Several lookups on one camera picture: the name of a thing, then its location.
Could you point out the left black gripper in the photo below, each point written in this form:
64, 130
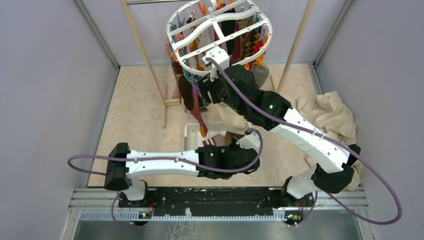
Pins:
233, 145

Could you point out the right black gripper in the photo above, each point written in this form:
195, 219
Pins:
205, 85

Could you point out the white cream sock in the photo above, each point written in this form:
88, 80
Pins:
233, 122

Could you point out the dark brown sock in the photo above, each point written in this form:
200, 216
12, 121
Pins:
186, 91

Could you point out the white perforated plastic basket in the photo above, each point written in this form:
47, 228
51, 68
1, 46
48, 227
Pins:
192, 134

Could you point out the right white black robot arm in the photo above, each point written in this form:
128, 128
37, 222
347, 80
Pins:
236, 92

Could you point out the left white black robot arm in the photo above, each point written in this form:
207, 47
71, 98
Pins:
125, 166

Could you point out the white oval clip hanger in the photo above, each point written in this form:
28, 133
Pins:
245, 50

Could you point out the purple striped sock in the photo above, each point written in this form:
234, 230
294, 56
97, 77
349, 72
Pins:
196, 111

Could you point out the cream crumpled cloth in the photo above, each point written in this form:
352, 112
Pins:
329, 113

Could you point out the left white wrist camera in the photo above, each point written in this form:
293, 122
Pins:
251, 140

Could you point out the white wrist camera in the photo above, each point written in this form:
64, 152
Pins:
251, 140
220, 56

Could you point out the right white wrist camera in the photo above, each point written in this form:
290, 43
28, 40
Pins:
220, 56

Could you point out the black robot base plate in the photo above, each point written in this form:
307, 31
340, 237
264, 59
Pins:
216, 202

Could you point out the wooden rack frame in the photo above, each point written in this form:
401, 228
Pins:
291, 49

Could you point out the aluminium rail front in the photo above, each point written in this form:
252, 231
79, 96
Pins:
97, 204

